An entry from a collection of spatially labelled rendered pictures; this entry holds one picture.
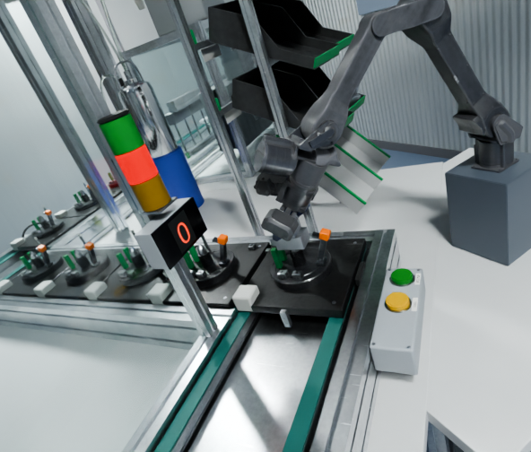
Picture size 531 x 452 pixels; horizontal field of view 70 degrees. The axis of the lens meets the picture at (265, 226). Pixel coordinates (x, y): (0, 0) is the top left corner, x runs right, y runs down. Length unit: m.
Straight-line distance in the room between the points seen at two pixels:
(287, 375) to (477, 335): 0.36
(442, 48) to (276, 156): 0.34
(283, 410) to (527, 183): 0.65
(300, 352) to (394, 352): 0.18
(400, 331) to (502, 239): 0.35
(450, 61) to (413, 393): 0.58
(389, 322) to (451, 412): 0.16
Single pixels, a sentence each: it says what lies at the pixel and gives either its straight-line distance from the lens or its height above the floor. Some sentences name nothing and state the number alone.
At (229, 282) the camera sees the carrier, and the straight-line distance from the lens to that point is 0.91.
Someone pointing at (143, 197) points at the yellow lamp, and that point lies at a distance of 0.63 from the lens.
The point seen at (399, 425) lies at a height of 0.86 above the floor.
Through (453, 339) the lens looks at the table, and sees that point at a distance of 0.81.
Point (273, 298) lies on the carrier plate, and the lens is 0.81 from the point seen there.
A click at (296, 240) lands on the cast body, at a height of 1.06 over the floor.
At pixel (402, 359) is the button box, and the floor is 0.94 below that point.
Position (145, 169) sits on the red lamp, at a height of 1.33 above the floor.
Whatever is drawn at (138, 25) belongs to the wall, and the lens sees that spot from 4.63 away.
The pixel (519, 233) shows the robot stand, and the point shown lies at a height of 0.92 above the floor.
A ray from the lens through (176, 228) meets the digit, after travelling 0.65.
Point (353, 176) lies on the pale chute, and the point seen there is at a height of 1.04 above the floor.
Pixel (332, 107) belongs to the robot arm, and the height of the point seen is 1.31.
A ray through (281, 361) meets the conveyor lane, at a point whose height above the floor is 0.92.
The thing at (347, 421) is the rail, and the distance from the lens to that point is 0.60.
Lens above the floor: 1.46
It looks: 27 degrees down
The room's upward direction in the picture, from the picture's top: 20 degrees counter-clockwise
